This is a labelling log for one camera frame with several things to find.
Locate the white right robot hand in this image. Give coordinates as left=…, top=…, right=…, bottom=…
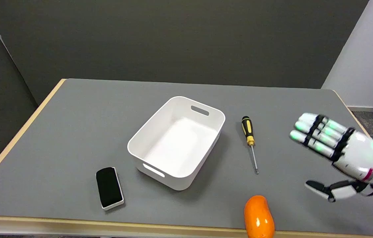
left=289, top=113, right=373, bottom=203

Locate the orange mango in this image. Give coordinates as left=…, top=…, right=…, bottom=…
left=244, top=195, right=275, bottom=238

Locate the black yellow screwdriver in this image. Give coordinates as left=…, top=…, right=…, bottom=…
left=241, top=116, right=259, bottom=175

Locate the white plastic bin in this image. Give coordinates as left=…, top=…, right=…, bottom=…
left=127, top=96, right=226, bottom=191

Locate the black whiteboard eraser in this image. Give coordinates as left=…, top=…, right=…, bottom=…
left=96, top=167, right=125, bottom=211

